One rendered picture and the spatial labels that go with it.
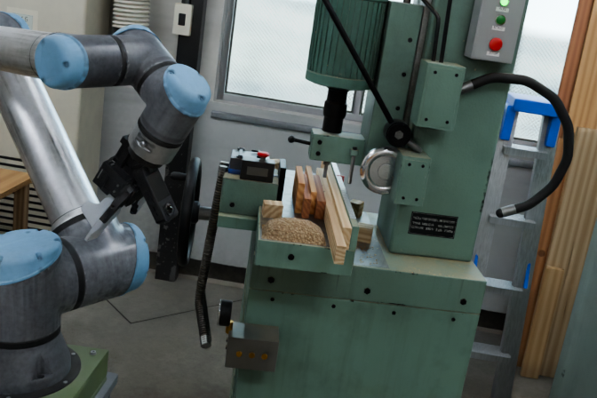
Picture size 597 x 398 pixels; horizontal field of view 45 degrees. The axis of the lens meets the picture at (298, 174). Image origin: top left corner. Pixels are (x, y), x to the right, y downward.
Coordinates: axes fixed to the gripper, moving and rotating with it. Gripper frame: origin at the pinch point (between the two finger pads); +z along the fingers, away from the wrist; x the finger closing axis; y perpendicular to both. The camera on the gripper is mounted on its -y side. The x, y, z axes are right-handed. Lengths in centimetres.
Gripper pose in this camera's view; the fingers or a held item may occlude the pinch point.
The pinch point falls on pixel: (111, 229)
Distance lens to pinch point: 146.7
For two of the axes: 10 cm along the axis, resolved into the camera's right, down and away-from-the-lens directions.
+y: -7.6, -6.5, 1.0
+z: -5.4, 7.0, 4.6
